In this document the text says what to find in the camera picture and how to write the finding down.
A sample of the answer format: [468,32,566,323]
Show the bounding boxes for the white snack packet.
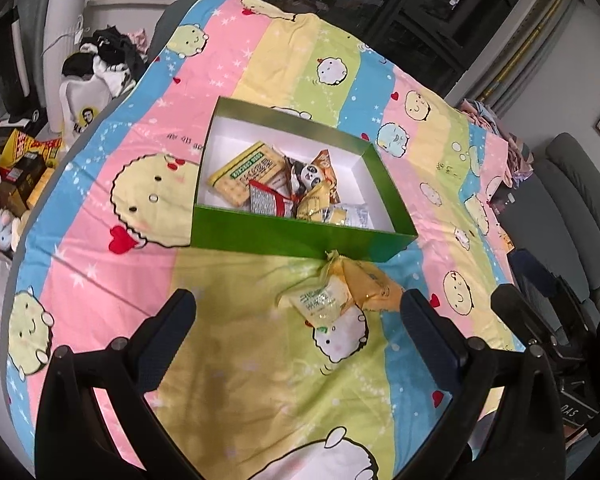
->
[323,203,373,229]

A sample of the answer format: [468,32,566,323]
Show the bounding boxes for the red snack packet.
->
[249,180,296,218]

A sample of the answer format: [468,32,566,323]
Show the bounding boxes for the green yellow cracker packet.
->
[207,142,286,207]

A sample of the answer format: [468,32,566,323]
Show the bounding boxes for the orange panda snack packet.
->
[287,150,340,204]

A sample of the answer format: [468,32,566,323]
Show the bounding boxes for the orange-yellow snack bag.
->
[327,252,404,313]

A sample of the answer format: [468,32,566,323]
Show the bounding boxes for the colourful cartoon bed sheet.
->
[5,0,520,479]

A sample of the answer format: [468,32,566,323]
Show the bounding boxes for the small yellow snack packet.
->
[277,275,352,327]

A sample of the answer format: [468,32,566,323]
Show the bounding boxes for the grey sofa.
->
[491,132,600,330]

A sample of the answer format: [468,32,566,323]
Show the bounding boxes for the green cardboard box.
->
[190,98,417,262]

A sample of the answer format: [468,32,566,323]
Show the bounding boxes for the yellow snack bag on floor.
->
[0,129,62,168]

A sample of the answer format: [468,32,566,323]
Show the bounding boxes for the white tote bag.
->
[59,76,112,134]

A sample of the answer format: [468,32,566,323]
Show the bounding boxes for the pile of black white clothes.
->
[61,26,148,98]

